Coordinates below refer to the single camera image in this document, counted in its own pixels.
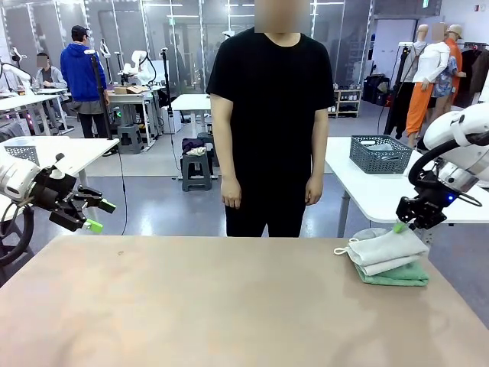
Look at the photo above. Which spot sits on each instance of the white side table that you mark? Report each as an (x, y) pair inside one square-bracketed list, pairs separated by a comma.
[(88, 149), (344, 160)]

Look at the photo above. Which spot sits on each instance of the person in black t-shirt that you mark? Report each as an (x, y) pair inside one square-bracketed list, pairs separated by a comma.
[(267, 95)]

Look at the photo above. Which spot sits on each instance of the person's right forearm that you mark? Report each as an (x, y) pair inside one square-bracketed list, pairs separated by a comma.
[(225, 153)]

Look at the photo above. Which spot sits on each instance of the beige cloth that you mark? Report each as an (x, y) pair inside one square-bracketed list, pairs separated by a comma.
[(196, 151)]

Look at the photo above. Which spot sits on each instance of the clothes rack with dark garments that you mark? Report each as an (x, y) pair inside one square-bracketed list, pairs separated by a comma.
[(468, 76)]

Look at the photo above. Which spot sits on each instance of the grey plastic step stool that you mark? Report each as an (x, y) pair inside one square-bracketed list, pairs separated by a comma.
[(196, 160), (130, 137), (206, 139)]

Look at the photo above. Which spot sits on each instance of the white terry towel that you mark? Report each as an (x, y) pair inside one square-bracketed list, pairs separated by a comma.
[(389, 248)]

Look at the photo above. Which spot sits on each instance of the mannequin with orange shirt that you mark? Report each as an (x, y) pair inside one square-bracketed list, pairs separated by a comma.
[(454, 49)]

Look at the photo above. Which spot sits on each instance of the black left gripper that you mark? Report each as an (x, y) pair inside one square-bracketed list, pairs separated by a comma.
[(55, 191)]

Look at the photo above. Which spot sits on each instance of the person's left forearm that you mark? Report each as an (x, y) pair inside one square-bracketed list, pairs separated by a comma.
[(320, 153)]

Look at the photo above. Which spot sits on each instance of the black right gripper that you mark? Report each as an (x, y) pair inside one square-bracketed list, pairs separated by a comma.
[(431, 208)]

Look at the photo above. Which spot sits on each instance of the seated person in grey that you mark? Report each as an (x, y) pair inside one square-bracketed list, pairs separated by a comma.
[(53, 78)]

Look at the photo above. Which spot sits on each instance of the person in blue hoodie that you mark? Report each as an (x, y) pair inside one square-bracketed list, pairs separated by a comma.
[(80, 72)]

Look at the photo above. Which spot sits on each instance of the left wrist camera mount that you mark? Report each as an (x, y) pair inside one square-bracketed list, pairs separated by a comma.
[(57, 174)]

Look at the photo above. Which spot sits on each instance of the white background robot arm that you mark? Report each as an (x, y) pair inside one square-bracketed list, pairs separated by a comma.
[(141, 69), (17, 76)]

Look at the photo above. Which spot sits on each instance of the person's left hand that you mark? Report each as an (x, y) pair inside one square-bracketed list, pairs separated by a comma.
[(315, 191)]

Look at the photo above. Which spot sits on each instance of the dark purple garment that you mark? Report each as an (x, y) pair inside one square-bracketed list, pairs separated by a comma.
[(193, 144)]

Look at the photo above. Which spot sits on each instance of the open cardboard box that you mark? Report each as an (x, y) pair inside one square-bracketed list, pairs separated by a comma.
[(128, 90)]

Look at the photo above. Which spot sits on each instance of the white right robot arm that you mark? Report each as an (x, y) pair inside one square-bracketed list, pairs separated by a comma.
[(451, 126)]

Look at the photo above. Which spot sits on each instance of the black camera tripod pole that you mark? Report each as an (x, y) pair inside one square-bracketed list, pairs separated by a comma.
[(166, 84), (100, 95)]

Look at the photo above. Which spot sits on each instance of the mannequin with orange trousers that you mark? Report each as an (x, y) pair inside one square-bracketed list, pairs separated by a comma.
[(431, 65)]

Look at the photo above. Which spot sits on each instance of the mannequin with black trousers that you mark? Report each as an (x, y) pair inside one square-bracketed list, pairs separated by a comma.
[(401, 111)]

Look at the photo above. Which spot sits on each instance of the person's right hand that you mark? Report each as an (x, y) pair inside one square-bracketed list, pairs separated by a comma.
[(231, 193)]

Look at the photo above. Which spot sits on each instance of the white shoe rack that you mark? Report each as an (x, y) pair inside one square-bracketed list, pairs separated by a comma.
[(345, 103)]

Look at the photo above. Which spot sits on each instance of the blue-grey terry towel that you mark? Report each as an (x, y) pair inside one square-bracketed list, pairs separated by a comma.
[(382, 147)]

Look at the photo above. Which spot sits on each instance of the green terry towel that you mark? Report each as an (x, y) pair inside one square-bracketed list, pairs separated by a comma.
[(401, 277)]

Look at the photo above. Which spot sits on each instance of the white background desk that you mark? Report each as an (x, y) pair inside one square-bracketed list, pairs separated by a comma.
[(126, 97), (23, 100), (191, 102)]

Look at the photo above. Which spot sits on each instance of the grey plastic lattice basket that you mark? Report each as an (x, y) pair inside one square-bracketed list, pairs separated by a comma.
[(382, 162), (26, 153)]

